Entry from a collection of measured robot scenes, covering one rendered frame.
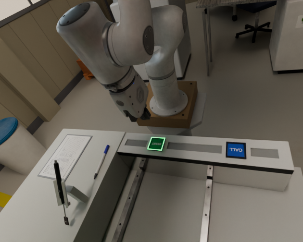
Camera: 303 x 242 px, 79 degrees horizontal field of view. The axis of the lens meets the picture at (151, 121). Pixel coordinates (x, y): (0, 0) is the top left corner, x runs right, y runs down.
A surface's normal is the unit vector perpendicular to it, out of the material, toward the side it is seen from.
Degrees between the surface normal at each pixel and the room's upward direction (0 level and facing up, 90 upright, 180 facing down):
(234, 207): 0
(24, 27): 90
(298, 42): 90
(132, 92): 88
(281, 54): 90
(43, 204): 0
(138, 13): 75
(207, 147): 0
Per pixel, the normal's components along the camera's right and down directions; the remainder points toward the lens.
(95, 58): -0.14, 0.84
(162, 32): -0.22, 0.68
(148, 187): -0.28, -0.67
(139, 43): 0.42, 0.40
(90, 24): 0.68, 0.45
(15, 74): 0.91, 0.04
